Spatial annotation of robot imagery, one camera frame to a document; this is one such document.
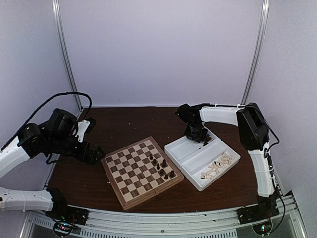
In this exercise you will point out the white divided plastic tray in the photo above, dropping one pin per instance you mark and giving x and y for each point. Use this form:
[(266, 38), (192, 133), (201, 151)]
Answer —
[(192, 159)]

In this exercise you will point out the white chess pieces pile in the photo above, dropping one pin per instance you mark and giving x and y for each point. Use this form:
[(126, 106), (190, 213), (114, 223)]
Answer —
[(217, 166)]

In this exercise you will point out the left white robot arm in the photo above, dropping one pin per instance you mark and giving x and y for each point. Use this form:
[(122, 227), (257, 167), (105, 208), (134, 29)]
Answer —
[(21, 153)]

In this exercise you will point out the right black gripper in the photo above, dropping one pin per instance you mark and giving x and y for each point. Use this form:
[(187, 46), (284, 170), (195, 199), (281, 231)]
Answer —
[(198, 139)]

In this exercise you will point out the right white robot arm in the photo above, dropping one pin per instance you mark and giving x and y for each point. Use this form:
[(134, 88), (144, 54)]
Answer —
[(253, 133)]

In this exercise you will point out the aluminium frame rail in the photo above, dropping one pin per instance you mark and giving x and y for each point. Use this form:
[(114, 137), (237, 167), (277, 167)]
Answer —
[(209, 224)]

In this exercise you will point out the dark chess king piece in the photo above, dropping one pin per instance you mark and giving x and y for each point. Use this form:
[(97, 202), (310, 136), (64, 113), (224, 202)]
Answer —
[(164, 164)]

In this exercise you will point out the dark chess pieces pile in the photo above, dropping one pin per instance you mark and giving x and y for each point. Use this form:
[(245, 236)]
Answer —
[(207, 139)]

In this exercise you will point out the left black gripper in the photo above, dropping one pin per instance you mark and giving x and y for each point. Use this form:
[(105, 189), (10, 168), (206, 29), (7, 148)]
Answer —
[(90, 159)]

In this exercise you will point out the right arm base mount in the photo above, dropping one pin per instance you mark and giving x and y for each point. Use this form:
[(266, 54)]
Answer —
[(254, 213)]

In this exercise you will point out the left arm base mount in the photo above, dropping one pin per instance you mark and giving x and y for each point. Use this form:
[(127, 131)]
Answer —
[(69, 214)]

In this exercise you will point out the wooden chessboard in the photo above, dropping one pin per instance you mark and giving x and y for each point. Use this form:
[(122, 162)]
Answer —
[(133, 176)]

